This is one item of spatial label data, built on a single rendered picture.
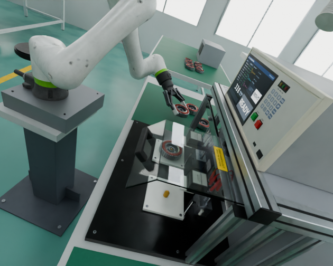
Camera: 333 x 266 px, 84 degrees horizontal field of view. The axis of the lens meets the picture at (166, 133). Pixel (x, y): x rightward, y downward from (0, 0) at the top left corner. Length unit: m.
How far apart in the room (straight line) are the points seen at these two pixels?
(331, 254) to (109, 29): 0.95
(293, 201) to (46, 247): 1.32
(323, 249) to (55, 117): 0.98
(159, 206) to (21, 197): 1.12
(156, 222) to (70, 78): 0.59
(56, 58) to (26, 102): 0.28
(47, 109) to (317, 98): 0.91
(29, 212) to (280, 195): 1.43
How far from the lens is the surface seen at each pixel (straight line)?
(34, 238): 1.50
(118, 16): 0.83
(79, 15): 5.75
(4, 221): 1.59
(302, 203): 0.52
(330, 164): 0.56
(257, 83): 0.65
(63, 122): 0.90
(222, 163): 0.53
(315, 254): 0.67
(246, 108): 0.64
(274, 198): 0.47
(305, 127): 0.46
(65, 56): 0.79
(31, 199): 1.62
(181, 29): 5.19
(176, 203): 0.74
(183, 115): 1.17
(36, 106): 0.97
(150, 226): 0.68
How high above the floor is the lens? 1.37
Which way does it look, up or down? 35 degrees down
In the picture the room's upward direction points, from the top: 23 degrees clockwise
